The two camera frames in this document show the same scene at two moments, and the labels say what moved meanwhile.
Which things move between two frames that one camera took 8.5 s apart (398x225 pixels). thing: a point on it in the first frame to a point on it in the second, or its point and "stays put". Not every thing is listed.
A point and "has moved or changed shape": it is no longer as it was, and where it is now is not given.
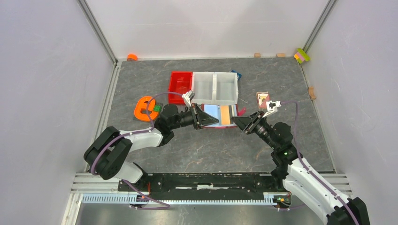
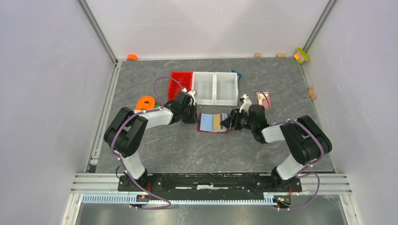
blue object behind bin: x=238 y=74 stays put
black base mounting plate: x=247 y=183 stays put
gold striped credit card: x=225 y=115 to x=217 y=119
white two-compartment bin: x=215 y=88 stays put
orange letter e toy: x=140 y=104 stays put
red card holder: x=223 y=113 has moved or changed shape
